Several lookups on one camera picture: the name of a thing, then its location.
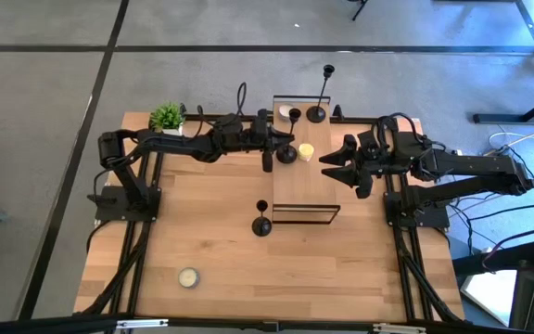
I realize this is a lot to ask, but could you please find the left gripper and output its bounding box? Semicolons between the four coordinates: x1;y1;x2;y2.
248;109;297;173

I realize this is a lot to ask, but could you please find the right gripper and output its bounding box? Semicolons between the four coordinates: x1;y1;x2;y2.
318;131;388;199

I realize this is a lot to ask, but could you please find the black metal candlestick holder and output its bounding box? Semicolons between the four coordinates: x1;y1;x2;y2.
275;108;302;165
251;199;273;238
306;64;337;124

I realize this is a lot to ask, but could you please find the white tealight candle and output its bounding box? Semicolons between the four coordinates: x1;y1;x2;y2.
176;266;201;289

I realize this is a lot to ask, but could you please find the green plant in white pot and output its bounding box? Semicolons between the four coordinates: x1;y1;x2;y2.
148;100;187;138

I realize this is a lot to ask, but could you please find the white flat board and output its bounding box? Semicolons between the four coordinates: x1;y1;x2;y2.
460;269;518;326

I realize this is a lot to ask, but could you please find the wooden shelf riser black frame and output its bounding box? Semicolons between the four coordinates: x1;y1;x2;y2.
271;95;341;225

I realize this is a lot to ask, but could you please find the black aluminium rail frame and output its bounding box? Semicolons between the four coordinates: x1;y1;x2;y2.
74;113;465;326

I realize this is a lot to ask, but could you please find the black desk leg frame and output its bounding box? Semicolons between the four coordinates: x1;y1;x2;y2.
473;87;534;125

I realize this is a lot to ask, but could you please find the silver aluminium bracket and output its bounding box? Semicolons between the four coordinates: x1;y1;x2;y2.
372;323;427;334
116;317;170;330

